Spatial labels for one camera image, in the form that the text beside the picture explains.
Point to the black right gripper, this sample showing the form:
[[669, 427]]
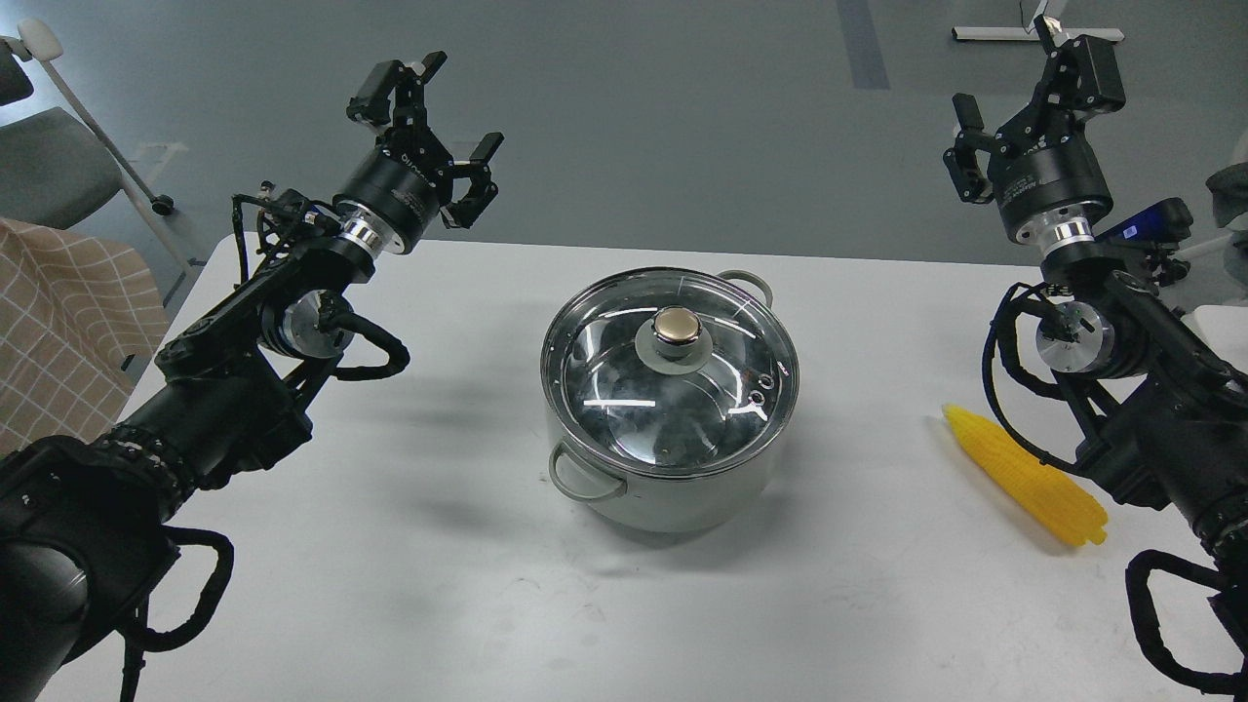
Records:
[[1041, 161]]

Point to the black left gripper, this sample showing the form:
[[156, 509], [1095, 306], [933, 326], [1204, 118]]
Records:
[[390, 201]]

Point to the glass pot lid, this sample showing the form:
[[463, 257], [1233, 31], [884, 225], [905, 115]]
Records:
[[671, 372]]

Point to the yellow corn cob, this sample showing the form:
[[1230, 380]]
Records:
[[1069, 512]]

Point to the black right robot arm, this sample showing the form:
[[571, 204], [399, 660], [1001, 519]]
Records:
[[1161, 414]]

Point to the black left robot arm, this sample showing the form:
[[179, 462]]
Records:
[[88, 545]]

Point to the white steel cooking pot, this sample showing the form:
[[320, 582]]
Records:
[[658, 504]]

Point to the white desk leg base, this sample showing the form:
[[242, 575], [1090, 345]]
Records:
[[1025, 32]]

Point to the grey chair at right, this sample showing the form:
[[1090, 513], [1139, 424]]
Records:
[[1218, 265]]

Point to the grey office chair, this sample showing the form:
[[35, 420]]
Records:
[[58, 167]]

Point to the beige checkered cloth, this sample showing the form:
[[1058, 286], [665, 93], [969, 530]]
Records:
[[73, 309]]

